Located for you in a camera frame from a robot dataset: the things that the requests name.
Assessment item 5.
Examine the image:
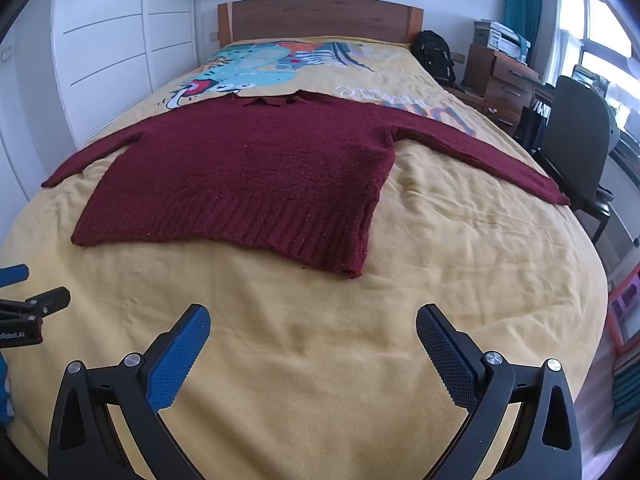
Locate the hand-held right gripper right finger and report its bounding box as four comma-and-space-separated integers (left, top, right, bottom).
416, 303, 584, 480

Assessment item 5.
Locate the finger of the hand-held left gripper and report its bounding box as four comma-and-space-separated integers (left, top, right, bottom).
0, 286, 71, 327
0, 263, 30, 289

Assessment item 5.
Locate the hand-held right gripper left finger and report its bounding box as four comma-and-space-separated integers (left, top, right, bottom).
47, 303, 211, 480

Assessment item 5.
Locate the maroon knit sweater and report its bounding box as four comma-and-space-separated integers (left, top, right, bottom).
41, 89, 572, 280

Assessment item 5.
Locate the yellow printed bedspread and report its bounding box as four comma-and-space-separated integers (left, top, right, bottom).
0, 35, 613, 480

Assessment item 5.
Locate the stack of teal books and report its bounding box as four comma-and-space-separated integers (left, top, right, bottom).
611, 346, 640, 423

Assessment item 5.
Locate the white wardrobe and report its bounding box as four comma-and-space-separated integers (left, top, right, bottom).
0, 0, 202, 201

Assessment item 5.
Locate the grey office chair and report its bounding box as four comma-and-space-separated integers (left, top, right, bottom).
531, 75, 622, 242

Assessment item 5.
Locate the wooden drawer cabinet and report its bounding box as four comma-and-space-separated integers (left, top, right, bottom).
462, 44, 542, 127

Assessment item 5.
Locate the black backpack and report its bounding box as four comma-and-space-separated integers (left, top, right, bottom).
411, 30, 457, 86

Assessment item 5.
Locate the white printer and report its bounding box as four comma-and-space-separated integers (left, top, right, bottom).
487, 21, 532, 65

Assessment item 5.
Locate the teal curtain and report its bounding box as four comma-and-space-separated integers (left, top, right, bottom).
502, 0, 547, 68

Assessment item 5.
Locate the wooden headboard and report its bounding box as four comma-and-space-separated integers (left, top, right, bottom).
217, 0, 425, 47

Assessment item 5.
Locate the window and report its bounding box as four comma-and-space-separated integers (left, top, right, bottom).
560, 0, 640, 96

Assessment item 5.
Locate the orange picture frame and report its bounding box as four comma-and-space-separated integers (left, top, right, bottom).
607, 260, 640, 357

